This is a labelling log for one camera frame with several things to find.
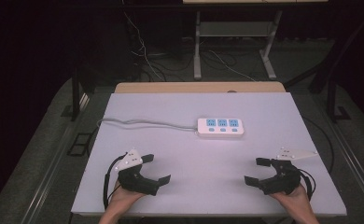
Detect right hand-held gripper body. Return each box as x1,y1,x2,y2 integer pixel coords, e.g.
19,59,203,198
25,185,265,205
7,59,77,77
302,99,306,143
259,147,318,197

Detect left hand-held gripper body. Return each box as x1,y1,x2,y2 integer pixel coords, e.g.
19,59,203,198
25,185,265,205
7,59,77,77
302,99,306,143
115,148,160,197

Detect person's left hand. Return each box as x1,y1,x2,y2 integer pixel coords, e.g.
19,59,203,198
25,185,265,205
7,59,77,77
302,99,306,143
107,180,147,214

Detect person's right hand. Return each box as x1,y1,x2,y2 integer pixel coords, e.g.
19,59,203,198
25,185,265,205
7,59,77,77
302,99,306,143
268,183,313,217

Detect white power strip blue sockets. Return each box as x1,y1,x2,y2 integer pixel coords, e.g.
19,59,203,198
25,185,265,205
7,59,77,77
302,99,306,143
196,117,245,139

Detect black metal stand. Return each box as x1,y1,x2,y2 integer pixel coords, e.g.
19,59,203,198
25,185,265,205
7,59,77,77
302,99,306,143
325,78,352,123
60,66,91,122

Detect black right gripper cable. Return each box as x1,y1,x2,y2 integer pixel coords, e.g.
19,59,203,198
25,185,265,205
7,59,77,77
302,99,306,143
297,168,317,201

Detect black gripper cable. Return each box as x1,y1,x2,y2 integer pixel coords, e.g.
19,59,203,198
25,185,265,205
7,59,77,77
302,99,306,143
297,168,317,201
102,154,126,210

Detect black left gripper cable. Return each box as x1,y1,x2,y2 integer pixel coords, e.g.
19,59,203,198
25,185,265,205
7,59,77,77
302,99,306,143
102,154,126,210

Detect grey power strip cord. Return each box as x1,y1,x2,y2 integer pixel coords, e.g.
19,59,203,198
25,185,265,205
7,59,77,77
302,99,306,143
96,118,200,132

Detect black cable beside table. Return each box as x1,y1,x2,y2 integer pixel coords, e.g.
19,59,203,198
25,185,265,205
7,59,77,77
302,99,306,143
301,115,336,175

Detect black rectangular floor frame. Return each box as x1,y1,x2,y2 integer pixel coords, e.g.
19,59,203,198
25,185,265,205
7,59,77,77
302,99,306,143
66,132,93,157

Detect aluminium floor rail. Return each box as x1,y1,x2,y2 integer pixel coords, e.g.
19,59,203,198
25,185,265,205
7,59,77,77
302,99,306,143
20,92,91,224
328,119,364,214

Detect thin white floor cable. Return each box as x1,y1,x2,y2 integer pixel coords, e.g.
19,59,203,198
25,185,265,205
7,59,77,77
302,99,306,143
207,49,257,82

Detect grey metal desk frame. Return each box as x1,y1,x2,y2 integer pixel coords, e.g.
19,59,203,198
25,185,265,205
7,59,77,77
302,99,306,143
192,9,285,81

